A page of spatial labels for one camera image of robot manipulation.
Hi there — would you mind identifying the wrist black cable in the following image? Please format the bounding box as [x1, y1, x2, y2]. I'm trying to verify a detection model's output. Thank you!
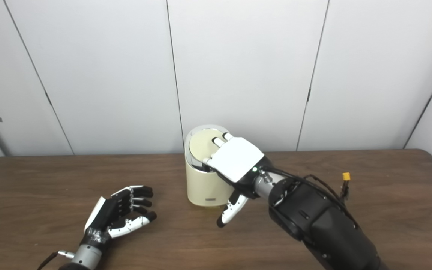
[36, 250, 76, 270]
[261, 167, 359, 225]

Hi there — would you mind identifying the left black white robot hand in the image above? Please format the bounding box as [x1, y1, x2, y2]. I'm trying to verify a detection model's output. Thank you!
[84, 185, 157, 246]

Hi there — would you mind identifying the cream round bin lid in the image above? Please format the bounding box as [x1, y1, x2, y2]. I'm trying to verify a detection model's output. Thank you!
[189, 129, 226, 165]

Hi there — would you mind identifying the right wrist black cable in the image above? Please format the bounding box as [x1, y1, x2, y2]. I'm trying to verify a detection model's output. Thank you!
[261, 167, 359, 225]

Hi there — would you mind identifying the cream-colored bin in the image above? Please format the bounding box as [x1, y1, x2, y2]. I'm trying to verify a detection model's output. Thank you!
[184, 125, 239, 207]

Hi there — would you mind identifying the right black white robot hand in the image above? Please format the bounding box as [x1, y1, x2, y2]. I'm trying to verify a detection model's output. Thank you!
[203, 132, 273, 228]

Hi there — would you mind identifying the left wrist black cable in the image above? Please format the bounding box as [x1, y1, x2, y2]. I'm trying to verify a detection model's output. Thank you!
[36, 250, 76, 270]

